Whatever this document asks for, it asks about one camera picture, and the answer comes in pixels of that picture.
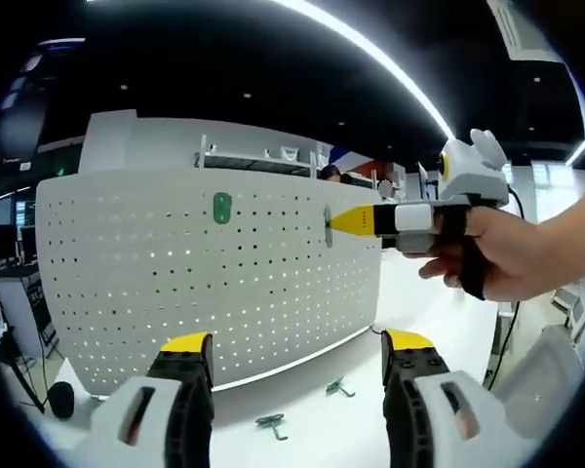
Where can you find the white perforated mounting plate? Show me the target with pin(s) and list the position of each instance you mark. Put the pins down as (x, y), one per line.
(175, 273)

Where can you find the green hook assembly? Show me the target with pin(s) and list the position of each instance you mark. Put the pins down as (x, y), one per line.
(222, 212)
(328, 239)
(334, 387)
(271, 419)

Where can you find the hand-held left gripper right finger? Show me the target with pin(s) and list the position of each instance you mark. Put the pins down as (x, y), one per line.
(404, 414)

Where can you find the white metal shelf rack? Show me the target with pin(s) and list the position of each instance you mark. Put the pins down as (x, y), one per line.
(253, 158)

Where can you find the white chest-worn device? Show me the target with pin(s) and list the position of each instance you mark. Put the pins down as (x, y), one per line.
(536, 44)

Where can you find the black cylindrical cap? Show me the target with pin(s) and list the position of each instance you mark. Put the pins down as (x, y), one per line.
(61, 402)

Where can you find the long ceiling strip light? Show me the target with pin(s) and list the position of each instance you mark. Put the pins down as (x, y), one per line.
(439, 114)

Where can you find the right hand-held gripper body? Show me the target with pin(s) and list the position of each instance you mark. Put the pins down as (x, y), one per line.
(473, 175)

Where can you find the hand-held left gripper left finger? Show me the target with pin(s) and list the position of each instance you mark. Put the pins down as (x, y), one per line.
(190, 414)

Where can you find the grey mesh office chair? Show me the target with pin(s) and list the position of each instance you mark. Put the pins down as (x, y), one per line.
(541, 370)

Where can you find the person's right hand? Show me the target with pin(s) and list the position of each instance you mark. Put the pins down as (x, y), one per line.
(512, 258)

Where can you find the large dark wall screen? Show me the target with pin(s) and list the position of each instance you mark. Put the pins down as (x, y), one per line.
(24, 122)

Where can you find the black tripod stand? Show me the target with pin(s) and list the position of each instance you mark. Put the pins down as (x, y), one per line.
(29, 390)

